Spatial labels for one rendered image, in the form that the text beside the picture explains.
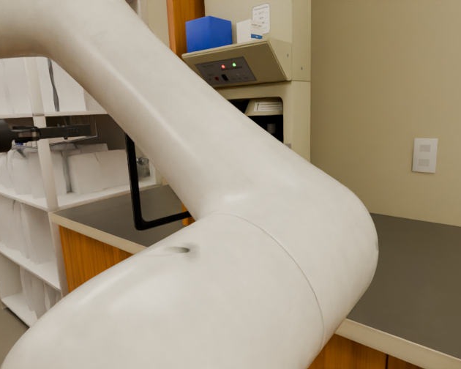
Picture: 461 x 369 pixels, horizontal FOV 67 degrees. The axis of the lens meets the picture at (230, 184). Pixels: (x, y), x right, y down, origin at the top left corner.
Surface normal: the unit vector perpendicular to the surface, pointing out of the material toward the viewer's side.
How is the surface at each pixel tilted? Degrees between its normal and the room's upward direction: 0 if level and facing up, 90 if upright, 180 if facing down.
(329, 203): 39
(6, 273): 90
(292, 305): 64
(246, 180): 58
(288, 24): 90
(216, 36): 90
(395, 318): 0
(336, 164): 90
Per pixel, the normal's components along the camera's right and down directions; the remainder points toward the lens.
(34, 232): 0.36, 0.14
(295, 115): 0.77, 0.11
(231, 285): 0.33, -0.63
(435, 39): -0.64, 0.19
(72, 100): 0.22, 0.35
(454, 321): -0.04, -0.98
